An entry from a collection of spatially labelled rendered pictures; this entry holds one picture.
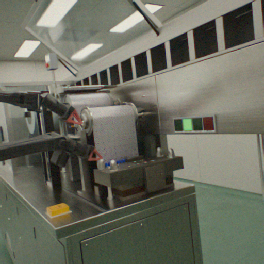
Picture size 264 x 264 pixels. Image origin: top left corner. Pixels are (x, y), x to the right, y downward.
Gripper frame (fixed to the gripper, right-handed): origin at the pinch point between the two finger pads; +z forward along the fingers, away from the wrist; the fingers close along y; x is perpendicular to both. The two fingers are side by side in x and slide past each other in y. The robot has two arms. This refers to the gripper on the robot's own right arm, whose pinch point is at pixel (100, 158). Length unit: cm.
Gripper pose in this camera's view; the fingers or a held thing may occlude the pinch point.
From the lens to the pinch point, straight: 133.5
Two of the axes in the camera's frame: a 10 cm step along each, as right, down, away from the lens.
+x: 3.3, -9.2, 2.2
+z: 7.8, 4.0, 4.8
